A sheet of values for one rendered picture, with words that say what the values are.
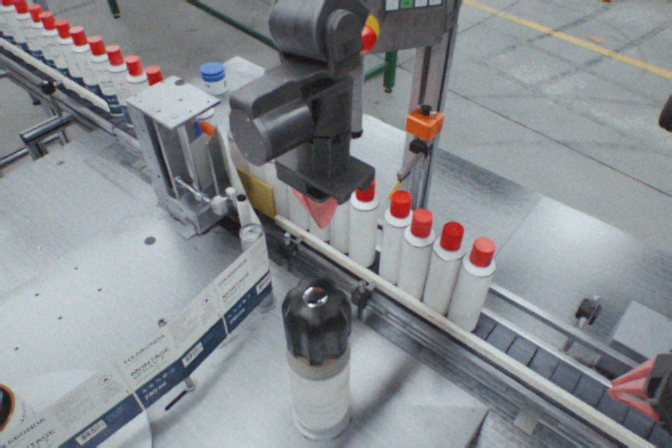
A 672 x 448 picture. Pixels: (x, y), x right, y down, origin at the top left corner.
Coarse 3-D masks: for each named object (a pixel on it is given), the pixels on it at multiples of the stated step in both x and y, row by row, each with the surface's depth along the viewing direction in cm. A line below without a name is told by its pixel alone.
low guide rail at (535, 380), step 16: (288, 224) 102; (304, 240) 101; (336, 256) 97; (368, 272) 94; (384, 288) 92; (416, 304) 89; (432, 320) 88; (448, 320) 86; (464, 336) 85; (480, 352) 84; (496, 352) 82; (512, 368) 81; (528, 368) 80; (544, 384) 78; (560, 400) 78; (576, 400) 77; (592, 416) 75; (608, 432) 75; (624, 432) 73
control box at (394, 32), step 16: (368, 0) 68; (384, 16) 70; (400, 16) 71; (416, 16) 71; (432, 16) 72; (384, 32) 72; (400, 32) 72; (416, 32) 73; (432, 32) 74; (384, 48) 73; (400, 48) 74
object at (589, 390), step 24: (264, 216) 109; (336, 264) 100; (408, 312) 92; (480, 336) 88; (504, 336) 88; (528, 360) 85; (552, 360) 85; (528, 384) 82; (576, 384) 82; (600, 384) 82; (600, 408) 79; (624, 408) 79; (600, 432) 77; (648, 432) 77
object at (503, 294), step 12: (492, 288) 85; (504, 300) 85; (516, 300) 84; (528, 312) 83; (540, 312) 82; (552, 324) 81; (564, 324) 80; (576, 336) 79; (588, 336) 79; (588, 348) 79; (600, 348) 77; (612, 360) 77; (624, 360) 76
